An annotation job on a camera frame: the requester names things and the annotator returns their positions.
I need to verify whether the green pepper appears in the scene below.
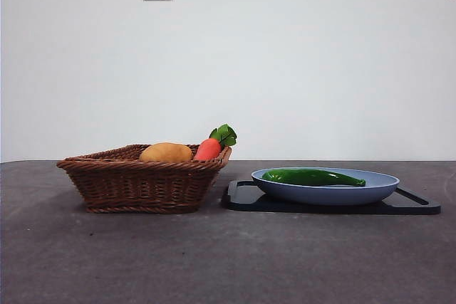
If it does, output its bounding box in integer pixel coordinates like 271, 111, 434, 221
261, 168, 367, 188

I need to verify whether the blue round plate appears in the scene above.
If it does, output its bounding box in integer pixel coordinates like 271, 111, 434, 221
251, 167, 400, 206

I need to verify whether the orange carrot with green leaves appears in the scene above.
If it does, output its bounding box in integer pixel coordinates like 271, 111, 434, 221
193, 123, 239, 161

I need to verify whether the yellow-brown potato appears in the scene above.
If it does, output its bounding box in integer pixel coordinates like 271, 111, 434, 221
138, 142, 193, 163

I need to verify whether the black rectangular tray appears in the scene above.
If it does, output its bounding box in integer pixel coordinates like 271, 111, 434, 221
221, 179, 442, 216

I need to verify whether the brown wicker basket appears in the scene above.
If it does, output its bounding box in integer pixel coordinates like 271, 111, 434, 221
56, 143, 232, 214

